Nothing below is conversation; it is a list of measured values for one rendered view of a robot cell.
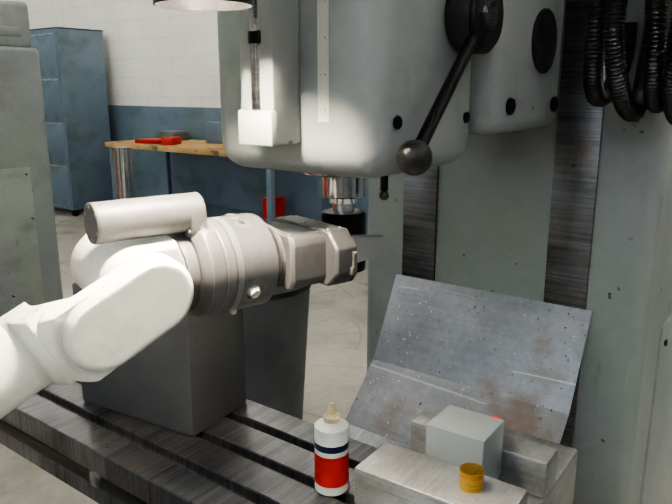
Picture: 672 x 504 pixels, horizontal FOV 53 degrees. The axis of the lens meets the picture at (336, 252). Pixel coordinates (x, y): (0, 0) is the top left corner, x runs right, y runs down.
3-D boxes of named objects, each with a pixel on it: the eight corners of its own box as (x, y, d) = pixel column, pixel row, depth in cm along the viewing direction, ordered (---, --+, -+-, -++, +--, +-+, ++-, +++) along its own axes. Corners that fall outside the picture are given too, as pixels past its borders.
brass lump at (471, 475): (477, 496, 59) (478, 478, 59) (454, 488, 61) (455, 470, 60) (487, 484, 61) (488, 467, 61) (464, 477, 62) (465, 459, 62)
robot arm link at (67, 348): (209, 305, 56) (66, 410, 50) (164, 276, 63) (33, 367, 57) (175, 242, 53) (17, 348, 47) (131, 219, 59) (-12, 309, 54)
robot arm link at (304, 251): (359, 212, 63) (249, 227, 56) (357, 309, 66) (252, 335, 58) (284, 195, 73) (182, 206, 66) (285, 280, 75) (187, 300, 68)
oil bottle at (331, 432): (334, 501, 77) (334, 414, 75) (307, 489, 80) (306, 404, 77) (355, 485, 80) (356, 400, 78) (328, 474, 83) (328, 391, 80)
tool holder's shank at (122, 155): (111, 226, 97) (105, 147, 94) (124, 222, 99) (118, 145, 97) (131, 227, 96) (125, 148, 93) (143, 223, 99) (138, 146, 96)
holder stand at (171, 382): (192, 438, 91) (185, 297, 86) (81, 401, 102) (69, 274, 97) (247, 403, 101) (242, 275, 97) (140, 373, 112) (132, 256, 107)
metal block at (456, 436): (480, 499, 64) (483, 441, 62) (424, 478, 67) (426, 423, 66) (501, 474, 68) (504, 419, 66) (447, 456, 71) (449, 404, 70)
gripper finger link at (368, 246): (379, 258, 71) (332, 267, 68) (379, 228, 71) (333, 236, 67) (389, 261, 70) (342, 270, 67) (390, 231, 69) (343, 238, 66)
